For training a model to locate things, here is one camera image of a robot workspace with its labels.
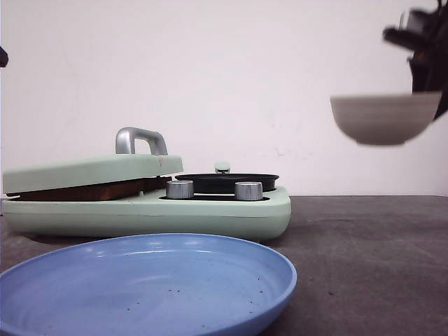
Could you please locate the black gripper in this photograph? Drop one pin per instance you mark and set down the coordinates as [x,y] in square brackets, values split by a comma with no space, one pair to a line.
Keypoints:
[424,33]

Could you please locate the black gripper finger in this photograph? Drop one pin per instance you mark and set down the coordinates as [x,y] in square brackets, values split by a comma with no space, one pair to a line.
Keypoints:
[3,57]

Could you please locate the beige ribbed bowl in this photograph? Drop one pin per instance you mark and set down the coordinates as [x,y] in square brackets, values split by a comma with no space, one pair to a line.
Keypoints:
[384,119]

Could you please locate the mint green breakfast maker lid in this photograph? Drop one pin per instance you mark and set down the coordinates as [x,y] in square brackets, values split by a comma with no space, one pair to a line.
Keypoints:
[139,153]

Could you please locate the toast slice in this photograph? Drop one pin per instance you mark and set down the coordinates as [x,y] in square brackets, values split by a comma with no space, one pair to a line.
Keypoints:
[96,192]

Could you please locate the mint green breakfast maker base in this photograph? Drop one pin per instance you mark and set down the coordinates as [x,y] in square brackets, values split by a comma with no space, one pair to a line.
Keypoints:
[152,212]

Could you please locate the grey table cloth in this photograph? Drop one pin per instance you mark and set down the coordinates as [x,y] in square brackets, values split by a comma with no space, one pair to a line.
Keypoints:
[365,266]

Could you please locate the right silver knob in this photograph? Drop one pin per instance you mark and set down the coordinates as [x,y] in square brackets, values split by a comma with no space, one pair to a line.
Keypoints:
[248,190]

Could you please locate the silver knob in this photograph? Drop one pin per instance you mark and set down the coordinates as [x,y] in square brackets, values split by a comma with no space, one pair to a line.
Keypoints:
[248,190]
[179,190]

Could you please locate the left silver knob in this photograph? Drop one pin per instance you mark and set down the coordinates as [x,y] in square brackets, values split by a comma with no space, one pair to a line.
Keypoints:
[179,190]

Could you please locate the small black frying pan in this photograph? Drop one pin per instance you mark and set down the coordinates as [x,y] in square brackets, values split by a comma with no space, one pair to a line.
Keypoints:
[224,183]

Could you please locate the blue plate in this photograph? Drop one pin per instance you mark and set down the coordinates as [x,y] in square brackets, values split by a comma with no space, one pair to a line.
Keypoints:
[154,284]

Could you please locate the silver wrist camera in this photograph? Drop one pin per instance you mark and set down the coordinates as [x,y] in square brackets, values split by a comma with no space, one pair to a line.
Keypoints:
[414,20]

